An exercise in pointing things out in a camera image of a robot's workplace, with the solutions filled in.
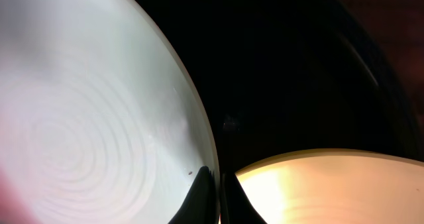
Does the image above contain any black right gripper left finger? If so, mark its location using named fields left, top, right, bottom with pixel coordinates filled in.
left=169, top=166, right=218, bottom=224

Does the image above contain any yellow plate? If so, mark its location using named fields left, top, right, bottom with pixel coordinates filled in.
left=236, top=149, right=423, bottom=224

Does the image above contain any round black tray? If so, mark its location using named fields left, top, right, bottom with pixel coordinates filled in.
left=135, top=0, right=423, bottom=172

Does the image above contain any mint green plate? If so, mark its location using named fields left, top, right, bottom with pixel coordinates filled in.
left=1, top=0, right=219, bottom=223

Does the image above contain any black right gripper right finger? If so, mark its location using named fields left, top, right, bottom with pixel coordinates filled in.
left=220, top=173, right=266, bottom=224

